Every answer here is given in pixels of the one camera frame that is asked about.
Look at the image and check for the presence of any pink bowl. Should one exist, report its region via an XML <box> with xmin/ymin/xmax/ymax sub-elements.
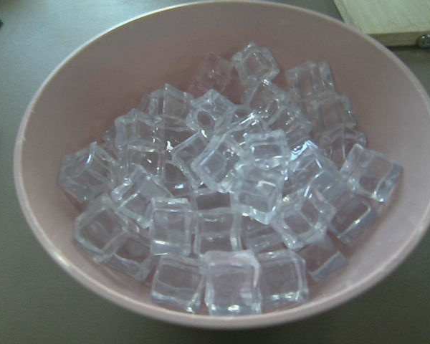
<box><xmin>14</xmin><ymin>1</ymin><xmax>430</xmax><ymax>330</ymax></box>

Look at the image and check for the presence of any pile of clear ice cubes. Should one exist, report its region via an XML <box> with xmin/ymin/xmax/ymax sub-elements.
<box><xmin>57</xmin><ymin>43</ymin><xmax>403</xmax><ymax>316</ymax></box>

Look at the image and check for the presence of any wooden cutting board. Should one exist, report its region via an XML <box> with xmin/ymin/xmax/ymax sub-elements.
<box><xmin>334</xmin><ymin>0</ymin><xmax>430</xmax><ymax>47</ymax></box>

